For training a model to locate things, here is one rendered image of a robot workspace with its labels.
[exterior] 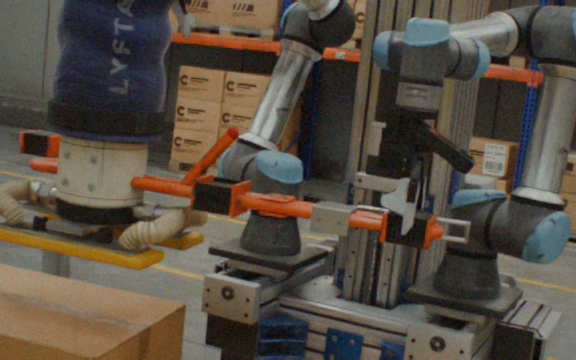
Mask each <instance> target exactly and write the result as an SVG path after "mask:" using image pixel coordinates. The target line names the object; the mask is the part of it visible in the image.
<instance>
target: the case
mask: <svg viewBox="0 0 576 360"><path fill-rule="evenodd" d="M185 314H186V304H183V303H178V301H173V300H168V299H163V298H158V297H153V296H147V295H142V294H137V293H132V292H127V291H122V290H118V288H112V287H107V286H102V285H97V284H92V283H87V282H82V281H77V280H72V279H67V278H63V277H60V276H58V275H52V274H47V273H42V272H37V271H32V270H27V269H22V268H17V267H12V266H8V265H3V264H0V360H181V357H182V347H183V336H184V324H185Z"/></svg>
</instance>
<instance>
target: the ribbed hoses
mask: <svg viewBox="0 0 576 360"><path fill-rule="evenodd" d="M32 180H34V181H40V182H44V183H46V184H47V183H51V184H56V185H57V181H54V180H51V179H49V178H44V177H31V178H28V179H26V180H25V181H22V180H19V181H17V180H15V181H10V182H5V183H2V184H0V215H1V216H3V218H5V221H7V223H8V225H10V226H14V225H16V224H18V223H20V222H21V221H23V220H24V218H26V217H27V215H26V212H23V210H24V209H23V208H21V205H19V204H18V203H17V201H22V200H23V201H25V200H27V201H30V199H31V201H32V202H33V197H34V194H33V197H32V195H31V194H32V193H31V192H32V190H34V189H32V182H31V181H32ZM174 207H175V205H174ZM165 208H168V207H165ZM162 210H164V208H163V209H162ZM162 210H161V211H162ZM161 211H160V212H159V214H161ZM207 220H208V213H207V212H202V211H190V206H185V207H183V206H182V207H179V205H178V207H177V208H176V207H175V208H168V209H165V210H164V211H163V213H162V214H161V217H160V218H158V219H156V220H154V221H151V222H148V221H146V222H145V223H144V222H140V223H139V224H138V223H136V224H132V226H131V227H128V228H127V229H126V230H125V231H124V232H123V234H122V236H121V237H120V238H119V244H120V246H121V248H122V249H128V250H138V249H140V248H141V247H142V246H143V245H145V244H147V245H148V244H150V243H151V244H154V243H155V242H158V243H161V241H167V239H170V238H171V237H173V236H174V235H176V234H177V233H178V232H180V233H182V231H185V229H187V228H190V227H192V228H193V227H194V228H196V227H197V228H199V227H202V225H204V224H205V223H206V222H207Z"/></svg>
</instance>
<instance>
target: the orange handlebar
mask: <svg viewBox="0 0 576 360"><path fill-rule="evenodd" d="M30 167H31V169H33V170H35V171H40V172H46V173H52V174H57V172H58V160H55V159H48V158H35V159H32V160H31V161H30ZM148 178H150V179H148ZM153 179H155V180H153ZM159 180H161V181H159ZM162 180H163V181H162ZM165 181H167V182H165ZM172 182H173V183H172ZM174 182H175V183H174ZM179 182H180V180H176V179H170V178H163V177H157V176H151V175H144V178H142V177H133V178H132V179H131V181H130V186H131V188H133V189H139V190H145V191H151V192H156V193H162V194H169V195H175V196H180V197H186V198H191V190H192V186H191V187H190V186H184V185H178V183H179ZM294 199H297V197H293V196H287V195H281V194H274V193H270V194H267V195H263V194H256V193H250V192H246V194H245V195H239V196H238V198H236V203H237V207H240V208H246V209H252V210H259V211H260V212H259V214H264V215H270V216H275V217H282V218H285V217H287V216H294V217H301V218H306V219H310V216H311V207H312V206H313V205H315V203H312V202H306V201H300V200H294ZM381 221H383V215H380V214H374V213H368V212H362V211H356V212H355V214H351V215H350V218H349V220H348V222H349V227H354V228H361V229H367V230H372V231H378V232H380V229H381ZM443 236H444V229H443V227H442V226H439V225H437V224H435V225H434V227H432V230H431V237H430V239H431V240H437V239H440V238H441V237H443Z"/></svg>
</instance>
